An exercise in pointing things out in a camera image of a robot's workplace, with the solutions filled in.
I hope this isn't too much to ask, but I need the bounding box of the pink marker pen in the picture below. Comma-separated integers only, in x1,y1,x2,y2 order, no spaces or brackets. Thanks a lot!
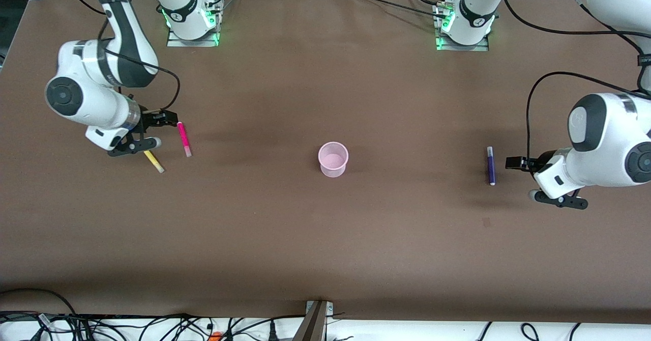
176,122,192,158

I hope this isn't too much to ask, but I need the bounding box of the yellow marker pen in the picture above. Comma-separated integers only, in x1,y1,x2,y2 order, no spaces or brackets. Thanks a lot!
143,150,165,174

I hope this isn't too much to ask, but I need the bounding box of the pink plastic cup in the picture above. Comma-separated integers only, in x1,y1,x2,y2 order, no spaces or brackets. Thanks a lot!
318,141,349,178

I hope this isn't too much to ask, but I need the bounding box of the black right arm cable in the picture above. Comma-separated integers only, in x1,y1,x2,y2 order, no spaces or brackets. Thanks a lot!
61,0,182,113

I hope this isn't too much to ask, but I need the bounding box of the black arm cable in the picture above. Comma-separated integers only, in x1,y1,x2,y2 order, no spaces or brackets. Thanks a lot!
61,0,182,113
498,0,651,161

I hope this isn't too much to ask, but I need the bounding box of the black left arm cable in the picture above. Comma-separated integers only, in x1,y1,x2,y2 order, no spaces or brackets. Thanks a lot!
498,0,651,161

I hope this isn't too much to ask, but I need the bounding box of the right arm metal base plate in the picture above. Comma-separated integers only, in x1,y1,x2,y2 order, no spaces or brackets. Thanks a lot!
167,0,220,47

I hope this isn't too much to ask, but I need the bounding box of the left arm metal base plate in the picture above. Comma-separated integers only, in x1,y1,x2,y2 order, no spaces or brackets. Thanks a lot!
435,0,490,51

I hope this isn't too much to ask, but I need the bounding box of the black arched floor cable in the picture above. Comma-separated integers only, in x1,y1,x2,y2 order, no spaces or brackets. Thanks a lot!
0,288,77,317

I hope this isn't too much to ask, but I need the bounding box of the long black table cable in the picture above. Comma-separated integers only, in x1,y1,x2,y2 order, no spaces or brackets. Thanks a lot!
347,0,448,17

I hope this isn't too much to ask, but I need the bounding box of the dark aluminium post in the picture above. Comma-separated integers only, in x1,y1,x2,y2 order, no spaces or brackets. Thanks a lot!
292,303,327,341

